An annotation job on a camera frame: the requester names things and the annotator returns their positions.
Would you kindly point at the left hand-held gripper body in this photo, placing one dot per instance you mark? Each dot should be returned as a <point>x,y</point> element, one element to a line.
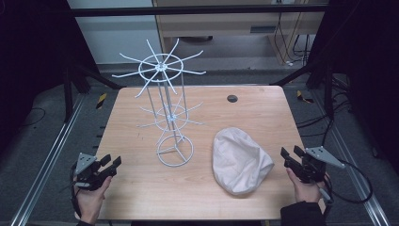
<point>88,172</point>

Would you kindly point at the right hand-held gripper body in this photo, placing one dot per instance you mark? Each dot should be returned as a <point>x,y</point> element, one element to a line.
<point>313,164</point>

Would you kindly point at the white cloth hat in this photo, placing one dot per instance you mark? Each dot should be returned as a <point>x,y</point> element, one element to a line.
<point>238,161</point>

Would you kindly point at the person's right hand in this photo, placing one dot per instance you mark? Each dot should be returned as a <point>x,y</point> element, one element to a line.
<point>304,190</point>

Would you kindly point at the person's left hand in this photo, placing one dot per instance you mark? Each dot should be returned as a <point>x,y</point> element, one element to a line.
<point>92,201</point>

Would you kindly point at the black stand leg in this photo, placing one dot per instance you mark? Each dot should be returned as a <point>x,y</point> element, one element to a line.
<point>67,94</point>
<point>316,78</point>

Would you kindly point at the white cabinet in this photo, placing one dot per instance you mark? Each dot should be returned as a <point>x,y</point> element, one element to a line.
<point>119,34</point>

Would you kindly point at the aluminium floor rail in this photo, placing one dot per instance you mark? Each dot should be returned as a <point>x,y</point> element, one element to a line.
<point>44,163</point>
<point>351,166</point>

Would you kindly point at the black metal frame bar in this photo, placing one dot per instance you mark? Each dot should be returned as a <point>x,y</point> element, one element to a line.
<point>194,10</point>

